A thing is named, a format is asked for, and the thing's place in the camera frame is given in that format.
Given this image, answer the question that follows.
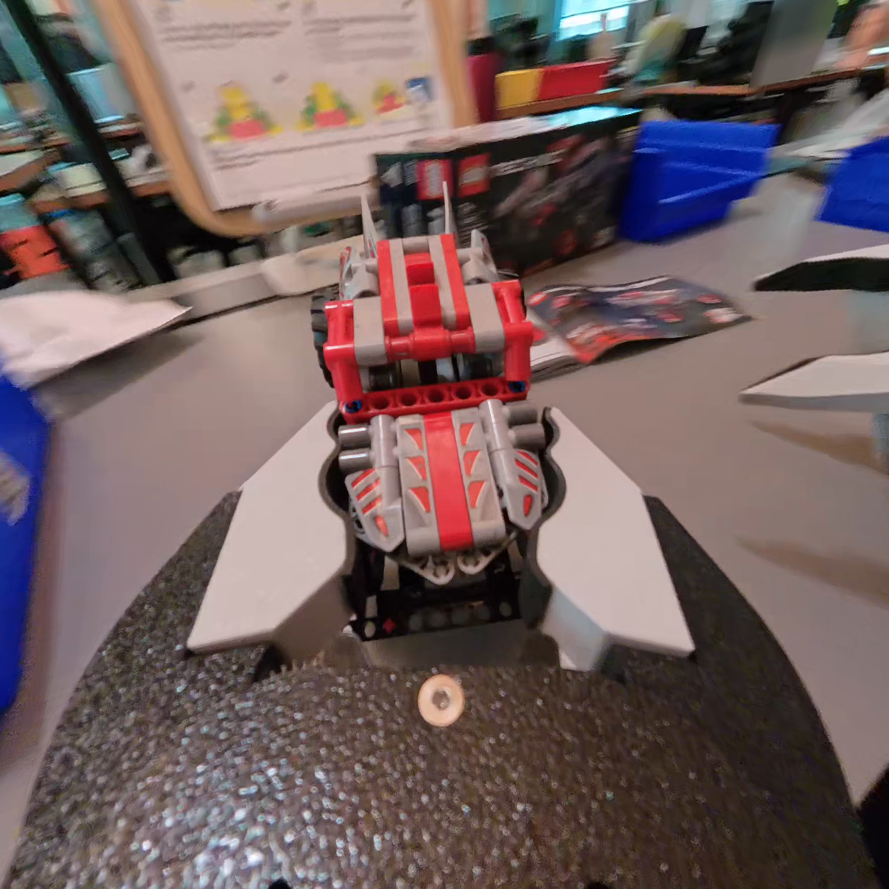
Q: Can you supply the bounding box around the white sign stand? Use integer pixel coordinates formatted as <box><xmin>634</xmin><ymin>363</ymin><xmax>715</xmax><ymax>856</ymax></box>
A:
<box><xmin>125</xmin><ymin>242</ymin><xmax>350</xmax><ymax>318</ymax></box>

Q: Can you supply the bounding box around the black toy set box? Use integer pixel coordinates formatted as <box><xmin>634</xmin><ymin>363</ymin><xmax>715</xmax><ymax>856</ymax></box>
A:
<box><xmin>374</xmin><ymin>114</ymin><xmax>641</xmax><ymax>280</ymax></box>

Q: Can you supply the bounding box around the red grey toy monster truck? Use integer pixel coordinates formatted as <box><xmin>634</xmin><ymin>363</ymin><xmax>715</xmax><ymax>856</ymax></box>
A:
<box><xmin>309</xmin><ymin>181</ymin><xmax>558</xmax><ymax>644</ymax></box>

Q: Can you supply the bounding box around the grey desk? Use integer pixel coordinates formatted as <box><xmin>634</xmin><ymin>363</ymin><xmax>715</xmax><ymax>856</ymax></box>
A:
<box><xmin>0</xmin><ymin>174</ymin><xmax>889</xmax><ymax>800</ymax></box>

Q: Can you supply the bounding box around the toy truck instruction booklet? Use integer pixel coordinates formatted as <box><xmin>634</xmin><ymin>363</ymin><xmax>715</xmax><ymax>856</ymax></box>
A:
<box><xmin>524</xmin><ymin>275</ymin><xmax>752</xmax><ymax>383</ymax></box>

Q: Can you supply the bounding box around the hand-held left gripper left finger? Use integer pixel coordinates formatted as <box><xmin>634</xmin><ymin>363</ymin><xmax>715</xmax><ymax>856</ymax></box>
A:
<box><xmin>186</xmin><ymin>401</ymin><xmax>357</xmax><ymax>662</ymax></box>

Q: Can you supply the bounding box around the white crumpled paper bag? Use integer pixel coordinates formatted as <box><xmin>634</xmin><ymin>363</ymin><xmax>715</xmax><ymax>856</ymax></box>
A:
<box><xmin>0</xmin><ymin>288</ymin><xmax>193</xmax><ymax>388</ymax></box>

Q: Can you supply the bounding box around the blue plastic bin with tag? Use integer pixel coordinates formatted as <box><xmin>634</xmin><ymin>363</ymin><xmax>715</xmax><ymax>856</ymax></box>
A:
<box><xmin>0</xmin><ymin>374</ymin><xmax>54</xmax><ymax>714</ymax></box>

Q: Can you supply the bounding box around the yellow plastic bin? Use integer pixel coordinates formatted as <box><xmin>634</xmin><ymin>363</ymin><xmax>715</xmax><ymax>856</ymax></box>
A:
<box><xmin>494</xmin><ymin>68</ymin><xmax>543</xmax><ymax>109</ymax></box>

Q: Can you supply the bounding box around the red plastic bin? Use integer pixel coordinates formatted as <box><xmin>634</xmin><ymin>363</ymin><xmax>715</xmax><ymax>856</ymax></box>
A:
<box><xmin>538</xmin><ymin>59</ymin><xmax>620</xmax><ymax>102</ymax></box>

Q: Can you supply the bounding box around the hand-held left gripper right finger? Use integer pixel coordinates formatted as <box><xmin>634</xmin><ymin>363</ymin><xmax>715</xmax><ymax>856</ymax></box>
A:
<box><xmin>526</xmin><ymin>407</ymin><xmax>695</xmax><ymax>672</ymax></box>

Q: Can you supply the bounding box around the maroon bottle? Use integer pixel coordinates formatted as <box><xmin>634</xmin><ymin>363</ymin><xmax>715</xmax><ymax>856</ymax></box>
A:
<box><xmin>466</xmin><ymin>51</ymin><xmax>505</xmax><ymax>126</ymax></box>

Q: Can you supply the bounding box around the wooden instruction sign board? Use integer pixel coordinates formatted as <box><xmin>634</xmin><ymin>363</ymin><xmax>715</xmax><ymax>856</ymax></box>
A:
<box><xmin>94</xmin><ymin>0</ymin><xmax>482</xmax><ymax>238</ymax></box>

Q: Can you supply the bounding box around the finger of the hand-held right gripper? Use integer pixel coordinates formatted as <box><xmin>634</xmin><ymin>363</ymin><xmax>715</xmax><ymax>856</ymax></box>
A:
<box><xmin>753</xmin><ymin>243</ymin><xmax>889</xmax><ymax>294</ymax></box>
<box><xmin>739</xmin><ymin>352</ymin><xmax>889</xmax><ymax>418</ymax></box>

